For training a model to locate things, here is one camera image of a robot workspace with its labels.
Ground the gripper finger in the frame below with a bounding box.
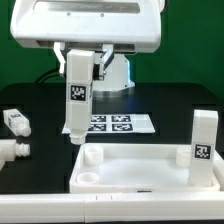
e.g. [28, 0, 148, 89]
[93, 44, 114, 81]
[53, 42, 66, 77]

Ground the black cable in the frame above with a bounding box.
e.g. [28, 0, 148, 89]
[34, 68, 64, 84]

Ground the white front fence bar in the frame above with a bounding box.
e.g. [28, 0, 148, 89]
[0, 191, 224, 223]

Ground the white marker sheet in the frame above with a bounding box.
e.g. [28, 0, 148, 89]
[61, 113, 156, 134]

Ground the white fence bar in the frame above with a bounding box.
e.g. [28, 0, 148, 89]
[0, 191, 224, 223]
[214, 159, 224, 184]

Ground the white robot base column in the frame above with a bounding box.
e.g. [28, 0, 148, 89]
[93, 53, 135, 98]

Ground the white desk tabletop tray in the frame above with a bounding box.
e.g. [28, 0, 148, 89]
[69, 143, 220, 194]

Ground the white obstacle wall left piece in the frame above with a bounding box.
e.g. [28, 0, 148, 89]
[0, 139, 30, 170]

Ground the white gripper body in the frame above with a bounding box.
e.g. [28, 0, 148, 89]
[10, 0, 163, 53]

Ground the white right fence bar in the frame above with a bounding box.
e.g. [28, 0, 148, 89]
[214, 159, 224, 184]

